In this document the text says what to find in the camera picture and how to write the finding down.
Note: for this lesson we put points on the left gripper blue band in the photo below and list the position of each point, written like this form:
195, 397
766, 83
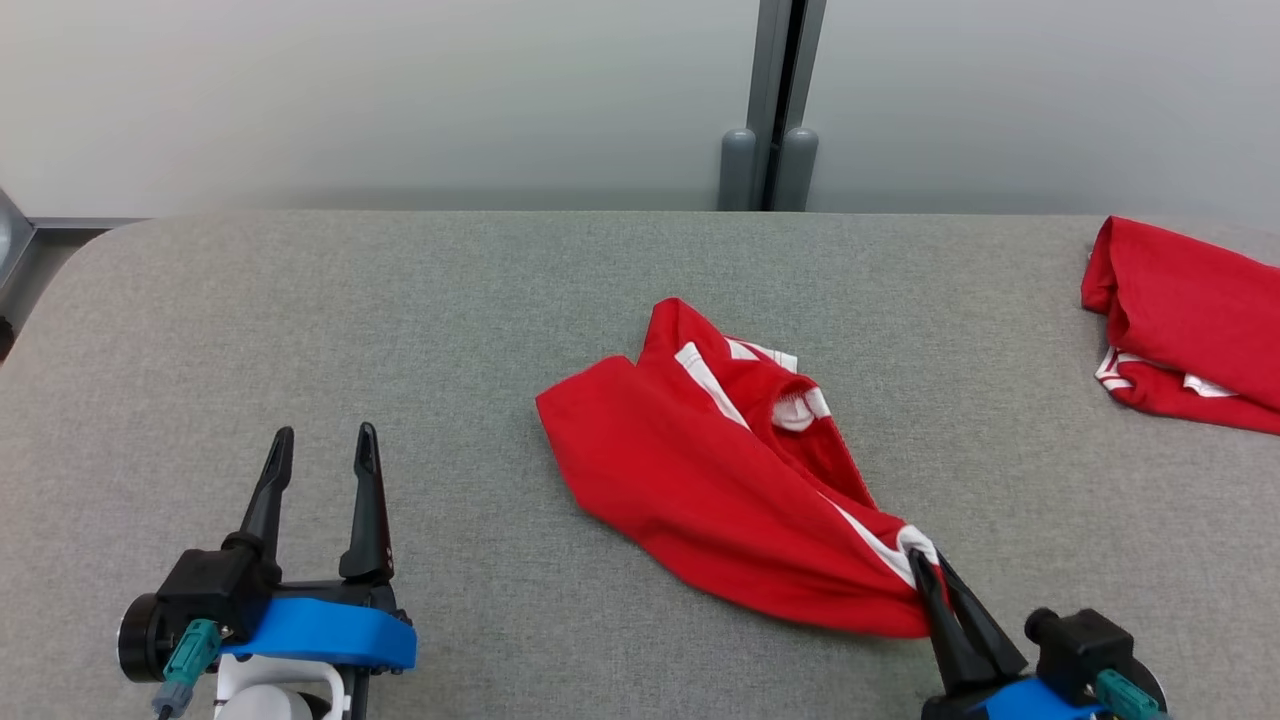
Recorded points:
330, 632

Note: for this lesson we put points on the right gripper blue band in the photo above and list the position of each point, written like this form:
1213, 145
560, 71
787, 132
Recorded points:
1030, 705

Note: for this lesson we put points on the red shorts white stripe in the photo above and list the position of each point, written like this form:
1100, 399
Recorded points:
680, 470

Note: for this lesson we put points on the red white basketball jersey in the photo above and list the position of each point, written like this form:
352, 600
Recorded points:
1200, 300

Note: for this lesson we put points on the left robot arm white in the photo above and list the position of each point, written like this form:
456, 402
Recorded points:
270, 695

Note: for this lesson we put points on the grey cylinder partition foot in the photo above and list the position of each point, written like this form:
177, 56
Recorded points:
797, 168
738, 170

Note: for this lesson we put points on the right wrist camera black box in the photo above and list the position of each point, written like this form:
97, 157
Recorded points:
1085, 645

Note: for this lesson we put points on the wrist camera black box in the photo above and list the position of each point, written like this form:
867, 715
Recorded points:
210, 590
1085, 645

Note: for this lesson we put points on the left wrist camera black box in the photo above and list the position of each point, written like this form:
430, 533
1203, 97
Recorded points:
210, 590

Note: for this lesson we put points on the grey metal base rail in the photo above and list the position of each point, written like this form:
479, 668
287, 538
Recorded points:
80, 223

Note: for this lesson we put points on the grey partition frame post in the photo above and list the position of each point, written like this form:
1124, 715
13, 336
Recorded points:
768, 80

